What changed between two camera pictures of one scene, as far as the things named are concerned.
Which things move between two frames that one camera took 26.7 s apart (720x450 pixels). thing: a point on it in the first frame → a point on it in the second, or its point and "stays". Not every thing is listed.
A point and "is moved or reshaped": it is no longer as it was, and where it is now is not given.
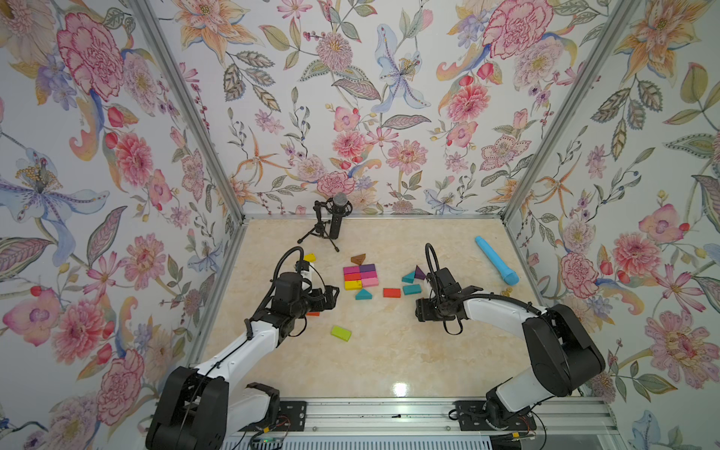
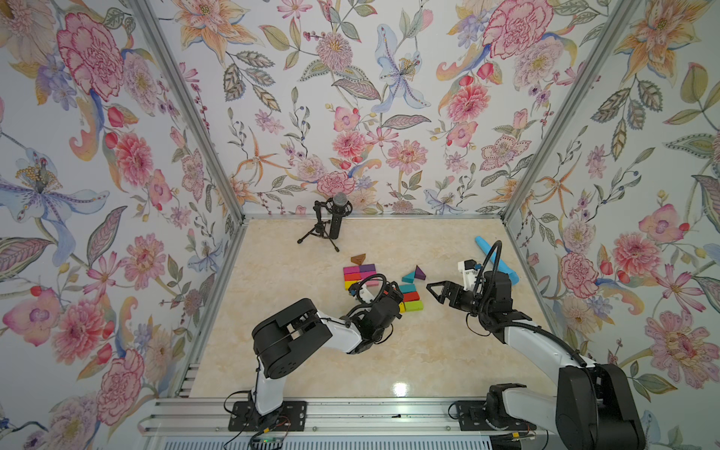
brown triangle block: (358, 259) stays
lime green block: (340, 333) is moved or reshaped
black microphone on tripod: (329, 215) stays
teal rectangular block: (412, 289) stays
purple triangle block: (418, 274) stays
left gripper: (329, 299) → (395, 294)
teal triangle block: (410, 277) stays
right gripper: (422, 309) → (448, 288)
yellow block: (352, 285) stays
